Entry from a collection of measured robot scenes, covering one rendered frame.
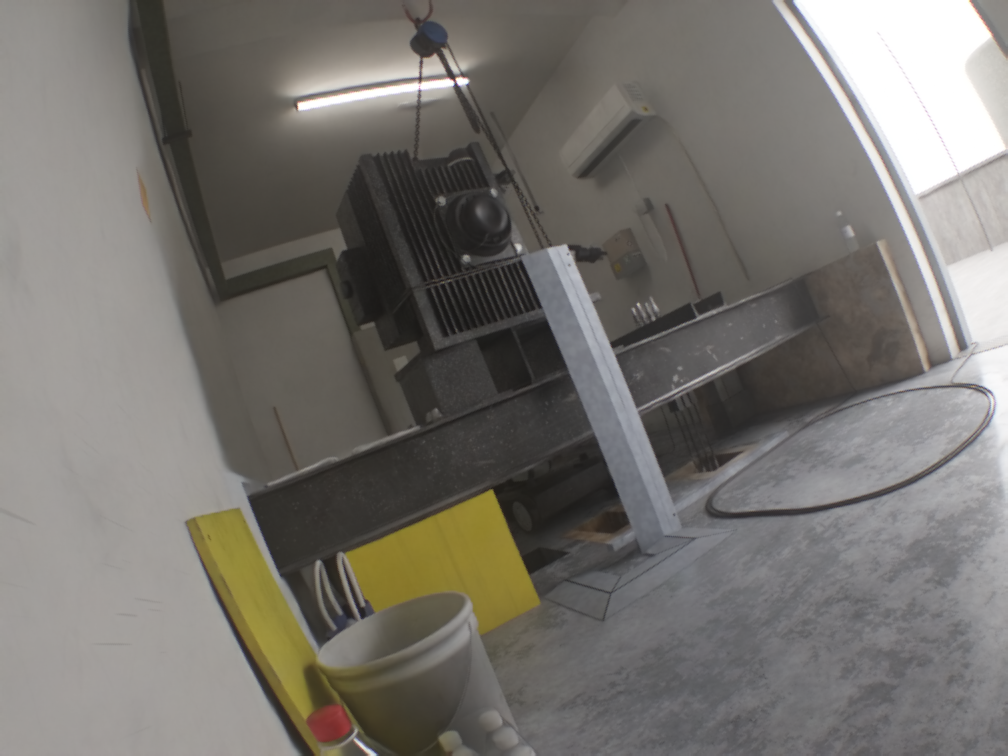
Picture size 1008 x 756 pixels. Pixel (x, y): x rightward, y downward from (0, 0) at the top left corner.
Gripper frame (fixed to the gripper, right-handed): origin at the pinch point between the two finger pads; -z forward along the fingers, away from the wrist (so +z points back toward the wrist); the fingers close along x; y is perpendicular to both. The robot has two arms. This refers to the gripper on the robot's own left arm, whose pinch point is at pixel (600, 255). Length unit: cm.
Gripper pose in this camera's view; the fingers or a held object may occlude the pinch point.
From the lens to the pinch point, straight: 336.3
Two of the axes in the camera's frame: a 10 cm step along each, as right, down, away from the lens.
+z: -9.2, 0.6, -3.8
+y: -2.0, -9.3, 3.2
